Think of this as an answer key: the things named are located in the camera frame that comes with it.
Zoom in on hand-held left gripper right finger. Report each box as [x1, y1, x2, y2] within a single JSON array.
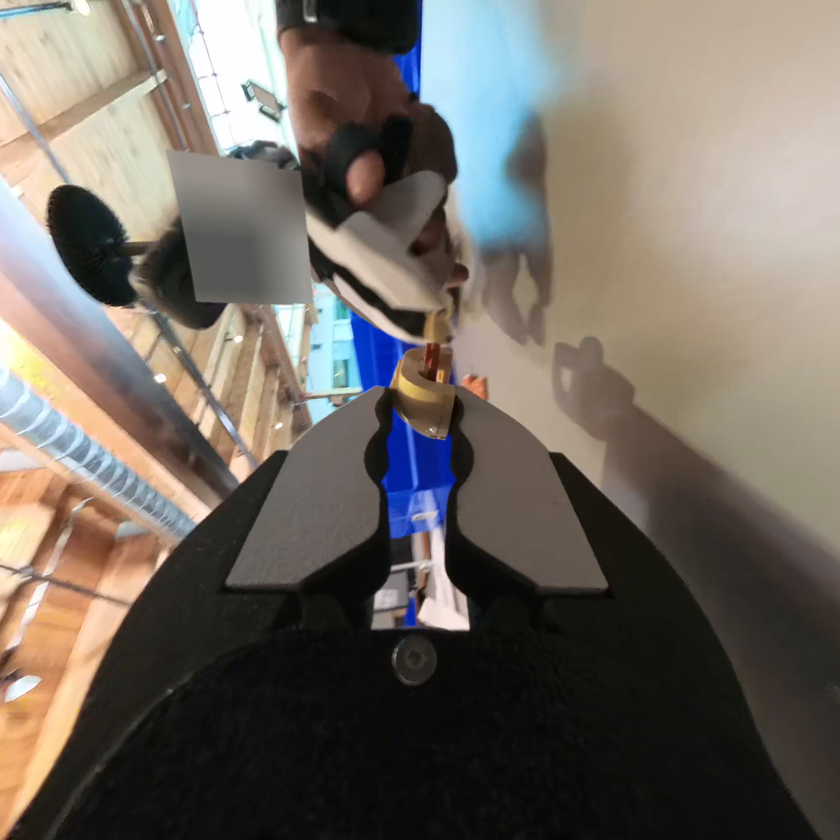
[[445, 387, 611, 596]]

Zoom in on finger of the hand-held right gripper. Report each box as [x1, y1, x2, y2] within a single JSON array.
[[305, 215, 437, 345], [338, 171, 457, 315]]

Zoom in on black round ceiling lamp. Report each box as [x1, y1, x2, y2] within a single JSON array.
[[46, 184, 158, 309]]

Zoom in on black wrist strap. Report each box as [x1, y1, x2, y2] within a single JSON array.
[[276, 0, 342, 30]]

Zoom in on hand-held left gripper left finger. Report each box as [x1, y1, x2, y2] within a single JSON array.
[[225, 386, 395, 589]]

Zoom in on silver spiral duct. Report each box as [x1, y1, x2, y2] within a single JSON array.
[[0, 366, 199, 544]]

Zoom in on person's right hand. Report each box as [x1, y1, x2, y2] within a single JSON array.
[[279, 26, 472, 291]]

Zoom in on wooden post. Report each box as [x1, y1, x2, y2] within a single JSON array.
[[0, 177, 242, 496]]

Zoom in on person's right forearm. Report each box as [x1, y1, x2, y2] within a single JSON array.
[[274, 0, 422, 56]]

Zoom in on tan curved brick assembly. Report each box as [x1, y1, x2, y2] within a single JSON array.
[[391, 346, 455, 439]]

